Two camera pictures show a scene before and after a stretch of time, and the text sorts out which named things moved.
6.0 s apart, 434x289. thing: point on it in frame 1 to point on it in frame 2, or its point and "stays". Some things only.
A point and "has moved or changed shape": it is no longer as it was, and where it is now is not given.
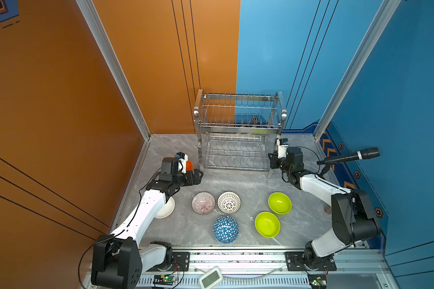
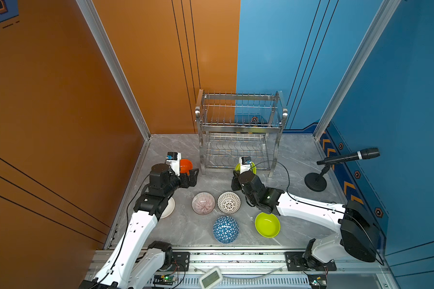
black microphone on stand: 360,154 stays
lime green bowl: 279,203 has moved or changed shape
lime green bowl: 267,224 stays
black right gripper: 274,160 to 235,180
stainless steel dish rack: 237,132 stays
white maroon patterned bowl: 228,202 stays
